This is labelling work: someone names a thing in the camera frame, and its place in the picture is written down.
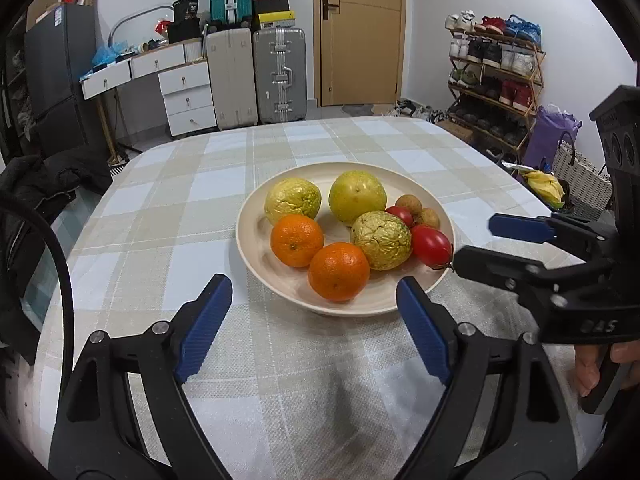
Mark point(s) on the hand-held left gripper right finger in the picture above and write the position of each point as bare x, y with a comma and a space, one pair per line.
425, 330

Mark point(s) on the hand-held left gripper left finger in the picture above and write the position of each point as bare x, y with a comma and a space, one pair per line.
205, 325

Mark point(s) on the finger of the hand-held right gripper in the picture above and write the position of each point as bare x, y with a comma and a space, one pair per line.
490, 262
520, 227

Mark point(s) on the red tomato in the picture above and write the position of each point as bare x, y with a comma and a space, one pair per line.
432, 246
400, 214

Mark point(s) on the brown longan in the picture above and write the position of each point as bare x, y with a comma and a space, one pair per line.
406, 200
429, 217

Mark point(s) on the cream round plate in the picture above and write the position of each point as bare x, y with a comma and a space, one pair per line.
255, 240

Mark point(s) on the wrinkled golden passion fruit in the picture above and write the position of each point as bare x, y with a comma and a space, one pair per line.
381, 240

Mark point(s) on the orange tangerine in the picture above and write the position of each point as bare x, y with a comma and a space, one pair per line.
339, 271
297, 240

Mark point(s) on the smooth yellow passion fruit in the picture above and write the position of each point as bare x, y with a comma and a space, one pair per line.
357, 197

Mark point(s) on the wrinkled yellow-green passion fruit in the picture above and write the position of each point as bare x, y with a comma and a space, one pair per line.
292, 200

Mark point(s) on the person's right hand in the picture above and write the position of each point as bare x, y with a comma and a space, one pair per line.
585, 370

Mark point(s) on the white woven basket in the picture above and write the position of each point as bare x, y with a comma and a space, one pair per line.
582, 175

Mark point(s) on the purple bag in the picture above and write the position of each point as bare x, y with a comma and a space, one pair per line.
550, 135

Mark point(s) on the brown cardboard box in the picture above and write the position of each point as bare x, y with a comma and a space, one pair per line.
454, 130

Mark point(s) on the scattered loose shoes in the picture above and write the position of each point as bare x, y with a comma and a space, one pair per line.
420, 110

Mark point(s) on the row of racked shoes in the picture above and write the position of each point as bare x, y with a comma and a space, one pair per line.
492, 55

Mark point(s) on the wooden shoe rack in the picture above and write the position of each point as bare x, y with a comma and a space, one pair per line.
500, 40

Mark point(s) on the grey door mat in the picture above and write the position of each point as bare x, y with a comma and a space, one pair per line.
361, 109

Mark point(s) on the black jacket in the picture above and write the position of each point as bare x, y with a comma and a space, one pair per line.
50, 180

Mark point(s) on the white drawer cabinet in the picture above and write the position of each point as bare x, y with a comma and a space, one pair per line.
187, 100

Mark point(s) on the wooden door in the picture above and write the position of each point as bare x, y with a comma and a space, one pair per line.
360, 50

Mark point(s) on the beige suitcase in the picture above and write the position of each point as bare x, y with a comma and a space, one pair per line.
230, 80

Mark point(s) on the silver suitcase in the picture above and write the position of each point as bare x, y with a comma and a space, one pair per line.
265, 75

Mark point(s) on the white desk with drawers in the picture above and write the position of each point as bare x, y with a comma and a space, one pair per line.
150, 62

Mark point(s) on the dark grey refrigerator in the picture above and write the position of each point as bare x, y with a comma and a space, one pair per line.
60, 85

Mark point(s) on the blue plastic bag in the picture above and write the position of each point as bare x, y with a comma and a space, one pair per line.
107, 55

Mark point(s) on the black bag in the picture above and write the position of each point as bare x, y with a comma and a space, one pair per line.
184, 31

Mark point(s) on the small red item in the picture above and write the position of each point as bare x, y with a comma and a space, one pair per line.
163, 27

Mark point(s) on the dark wardrobe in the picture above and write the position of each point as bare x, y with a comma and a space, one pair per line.
12, 85

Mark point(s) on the yellow black box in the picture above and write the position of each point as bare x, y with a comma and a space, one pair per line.
276, 20

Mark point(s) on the grey arched tube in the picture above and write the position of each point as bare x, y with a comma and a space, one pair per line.
125, 17

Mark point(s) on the black printed box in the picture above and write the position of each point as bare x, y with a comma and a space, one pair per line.
185, 7

